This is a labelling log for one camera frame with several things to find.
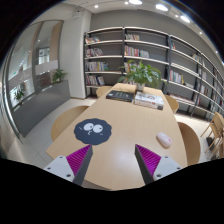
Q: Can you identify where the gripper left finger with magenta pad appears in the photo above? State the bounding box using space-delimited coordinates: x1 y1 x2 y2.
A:
44 145 93 186

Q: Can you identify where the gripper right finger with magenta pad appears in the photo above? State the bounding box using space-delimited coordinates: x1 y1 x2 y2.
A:
135 144 182 185

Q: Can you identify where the white pink computer mouse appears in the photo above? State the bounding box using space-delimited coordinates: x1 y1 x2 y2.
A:
157 132 172 147

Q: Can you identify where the dark round cartoon mouse pad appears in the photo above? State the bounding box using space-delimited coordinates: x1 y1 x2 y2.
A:
74 118 112 145

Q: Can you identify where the wooden chair near right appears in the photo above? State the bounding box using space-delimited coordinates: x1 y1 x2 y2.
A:
178 122 201 165

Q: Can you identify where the wooden chair near left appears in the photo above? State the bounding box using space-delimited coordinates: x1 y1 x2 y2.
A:
51 105 87 141

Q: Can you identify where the wooden chair far right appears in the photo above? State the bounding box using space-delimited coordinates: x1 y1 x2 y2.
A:
165 95 179 113

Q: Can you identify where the white book stack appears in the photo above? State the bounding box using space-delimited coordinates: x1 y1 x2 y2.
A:
134 91 164 110

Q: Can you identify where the wooden chair by shelf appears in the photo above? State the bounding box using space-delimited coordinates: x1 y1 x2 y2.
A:
206 112 224 157

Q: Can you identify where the black book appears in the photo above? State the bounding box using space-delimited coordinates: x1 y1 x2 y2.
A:
106 90 134 102

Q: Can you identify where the wooden chair far left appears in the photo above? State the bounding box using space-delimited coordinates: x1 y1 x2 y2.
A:
96 86 111 98

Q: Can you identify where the small plant by window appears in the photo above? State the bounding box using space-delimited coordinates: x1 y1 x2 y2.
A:
14 89 24 104

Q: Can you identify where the green potted plant on table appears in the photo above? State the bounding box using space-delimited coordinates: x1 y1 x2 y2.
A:
118 60 162 92

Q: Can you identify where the potted plant on ledge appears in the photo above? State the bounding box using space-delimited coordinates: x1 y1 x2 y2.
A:
52 69 68 83

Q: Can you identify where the large grey bookshelf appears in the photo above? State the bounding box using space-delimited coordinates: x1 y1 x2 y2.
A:
83 27 224 120

